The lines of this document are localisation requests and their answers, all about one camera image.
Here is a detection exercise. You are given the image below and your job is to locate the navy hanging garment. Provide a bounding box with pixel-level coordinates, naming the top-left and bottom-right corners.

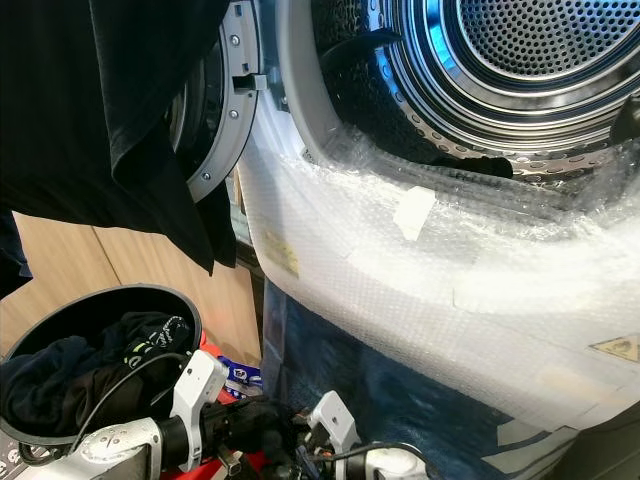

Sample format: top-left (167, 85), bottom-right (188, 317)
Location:
top-left (0, 208), bottom-right (34, 299)

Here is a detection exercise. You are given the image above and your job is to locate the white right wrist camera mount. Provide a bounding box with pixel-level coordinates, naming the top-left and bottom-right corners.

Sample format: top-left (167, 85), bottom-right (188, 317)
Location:
top-left (307, 390), bottom-right (362, 459)

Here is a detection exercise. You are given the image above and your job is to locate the white front-load washer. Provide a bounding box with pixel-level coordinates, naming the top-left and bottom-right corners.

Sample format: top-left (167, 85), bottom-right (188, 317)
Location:
top-left (235, 0), bottom-right (640, 451)

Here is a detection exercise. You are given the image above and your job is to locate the black garment with green print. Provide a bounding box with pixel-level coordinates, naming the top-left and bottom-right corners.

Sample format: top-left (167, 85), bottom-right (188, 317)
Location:
top-left (98, 311), bottom-right (197, 421)

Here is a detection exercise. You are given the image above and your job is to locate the white tape piece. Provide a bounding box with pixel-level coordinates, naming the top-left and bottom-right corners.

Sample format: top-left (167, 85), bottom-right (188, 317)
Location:
top-left (392, 186), bottom-right (439, 243)

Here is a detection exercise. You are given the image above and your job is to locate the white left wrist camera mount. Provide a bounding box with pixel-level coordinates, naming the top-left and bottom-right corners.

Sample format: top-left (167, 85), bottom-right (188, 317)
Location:
top-left (168, 349), bottom-right (230, 473)

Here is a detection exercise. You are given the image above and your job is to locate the yellow triangle warning sticker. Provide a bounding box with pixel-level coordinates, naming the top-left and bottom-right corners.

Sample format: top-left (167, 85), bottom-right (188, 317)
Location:
top-left (588, 335), bottom-right (640, 364)

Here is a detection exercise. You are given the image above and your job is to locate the clear bubble wrap sheet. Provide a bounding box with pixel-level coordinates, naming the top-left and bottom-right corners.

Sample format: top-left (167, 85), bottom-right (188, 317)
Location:
top-left (236, 100), bottom-right (640, 433)

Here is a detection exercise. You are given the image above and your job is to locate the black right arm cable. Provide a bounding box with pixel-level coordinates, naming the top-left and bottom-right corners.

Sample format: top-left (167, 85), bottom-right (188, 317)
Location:
top-left (318, 440), bottom-right (413, 469)

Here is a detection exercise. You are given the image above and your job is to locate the light wood cabinet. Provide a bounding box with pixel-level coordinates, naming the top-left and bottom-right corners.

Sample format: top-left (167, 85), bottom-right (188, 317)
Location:
top-left (0, 210), bottom-right (263, 366)

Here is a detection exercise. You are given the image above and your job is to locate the perforated steel washer drum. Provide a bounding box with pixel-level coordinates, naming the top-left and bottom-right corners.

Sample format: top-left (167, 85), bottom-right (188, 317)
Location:
top-left (310, 0), bottom-right (640, 183)

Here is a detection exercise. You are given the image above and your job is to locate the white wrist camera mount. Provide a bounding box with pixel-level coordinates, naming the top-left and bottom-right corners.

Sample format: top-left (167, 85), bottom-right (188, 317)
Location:
top-left (307, 390), bottom-right (362, 459)
top-left (168, 349), bottom-right (230, 473)

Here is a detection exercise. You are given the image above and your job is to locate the white power strip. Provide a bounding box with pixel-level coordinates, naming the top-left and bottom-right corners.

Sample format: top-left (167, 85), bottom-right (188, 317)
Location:
top-left (0, 445), bottom-right (27, 480)

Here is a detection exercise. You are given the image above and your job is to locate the navy crumpled garment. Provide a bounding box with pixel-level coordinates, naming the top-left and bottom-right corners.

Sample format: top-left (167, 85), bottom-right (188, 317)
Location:
top-left (2, 335), bottom-right (118, 437)

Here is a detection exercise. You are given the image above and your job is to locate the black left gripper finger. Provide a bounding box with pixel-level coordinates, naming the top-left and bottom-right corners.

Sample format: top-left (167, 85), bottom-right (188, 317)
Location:
top-left (258, 396), bottom-right (309, 461)

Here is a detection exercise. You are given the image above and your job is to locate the black hanging garment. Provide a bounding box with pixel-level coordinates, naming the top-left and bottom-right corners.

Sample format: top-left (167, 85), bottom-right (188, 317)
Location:
top-left (0, 0), bottom-right (241, 276)

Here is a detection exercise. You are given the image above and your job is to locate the black round laundry basket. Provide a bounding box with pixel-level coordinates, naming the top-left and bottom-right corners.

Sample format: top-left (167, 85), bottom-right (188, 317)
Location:
top-left (0, 284), bottom-right (204, 447)

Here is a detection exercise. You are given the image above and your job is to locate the blue fabric cover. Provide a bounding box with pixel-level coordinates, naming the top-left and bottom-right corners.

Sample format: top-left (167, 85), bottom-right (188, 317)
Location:
top-left (260, 280), bottom-right (543, 480)

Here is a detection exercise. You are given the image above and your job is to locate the grey round washer door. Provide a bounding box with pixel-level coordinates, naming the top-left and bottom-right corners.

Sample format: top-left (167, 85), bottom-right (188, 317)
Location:
top-left (168, 0), bottom-right (267, 205)

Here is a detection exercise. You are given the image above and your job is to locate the blue white patterned item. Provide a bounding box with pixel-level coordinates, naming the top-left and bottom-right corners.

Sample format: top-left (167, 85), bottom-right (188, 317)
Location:
top-left (216, 355), bottom-right (267, 394)

